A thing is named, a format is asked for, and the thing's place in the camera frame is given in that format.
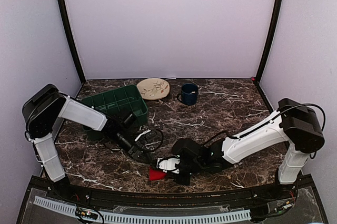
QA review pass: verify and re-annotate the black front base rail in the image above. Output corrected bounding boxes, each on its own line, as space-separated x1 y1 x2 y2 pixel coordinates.
16 175 329 223

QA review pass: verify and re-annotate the black frame post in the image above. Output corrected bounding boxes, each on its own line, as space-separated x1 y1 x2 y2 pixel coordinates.
255 0 282 86
57 0 86 85

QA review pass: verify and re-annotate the beige floral ceramic plate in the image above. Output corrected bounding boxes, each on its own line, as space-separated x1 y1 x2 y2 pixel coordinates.
136 78 170 100

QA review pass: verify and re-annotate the circuit board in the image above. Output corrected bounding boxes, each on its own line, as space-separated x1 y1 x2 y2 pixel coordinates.
274 201 294 213
75 207 98 221

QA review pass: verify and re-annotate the dark blue enamel mug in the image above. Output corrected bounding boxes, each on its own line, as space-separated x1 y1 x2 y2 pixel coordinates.
176 83 199 106

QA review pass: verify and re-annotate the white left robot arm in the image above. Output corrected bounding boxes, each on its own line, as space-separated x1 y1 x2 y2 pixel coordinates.
22 84 148 201

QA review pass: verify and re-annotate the green plastic divided crate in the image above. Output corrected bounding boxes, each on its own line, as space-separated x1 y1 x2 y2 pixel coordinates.
81 85 148 128

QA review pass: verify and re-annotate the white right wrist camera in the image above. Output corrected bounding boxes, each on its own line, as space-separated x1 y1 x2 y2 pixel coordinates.
156 157 181 174

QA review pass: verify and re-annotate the red white sock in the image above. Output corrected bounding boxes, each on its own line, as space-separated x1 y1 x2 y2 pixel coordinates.
149 167 167 181

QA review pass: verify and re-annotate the right circuit board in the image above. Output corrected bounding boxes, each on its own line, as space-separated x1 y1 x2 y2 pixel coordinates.
274 201 294 213

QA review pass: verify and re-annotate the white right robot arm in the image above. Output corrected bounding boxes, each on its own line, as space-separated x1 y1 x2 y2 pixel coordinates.
172 98 325 200

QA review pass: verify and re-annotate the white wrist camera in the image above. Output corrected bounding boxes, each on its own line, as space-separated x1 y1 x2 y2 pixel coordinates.
134 129 151 142
156 157 181 174

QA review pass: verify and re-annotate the left circuit board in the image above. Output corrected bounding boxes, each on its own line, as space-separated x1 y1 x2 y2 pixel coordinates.
75 207 98 221

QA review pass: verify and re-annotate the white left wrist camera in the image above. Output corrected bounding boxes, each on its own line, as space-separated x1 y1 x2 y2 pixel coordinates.
134 129 151 142

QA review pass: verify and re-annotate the black right frame post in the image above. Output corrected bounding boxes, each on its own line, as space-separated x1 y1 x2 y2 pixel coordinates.
255 0 282 86

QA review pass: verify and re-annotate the white slotted cable duct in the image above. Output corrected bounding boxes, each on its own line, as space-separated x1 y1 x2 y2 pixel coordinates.
33 196 252 223

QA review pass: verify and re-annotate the black left frame post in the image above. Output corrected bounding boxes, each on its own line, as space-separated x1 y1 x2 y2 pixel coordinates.
57 0 86 85

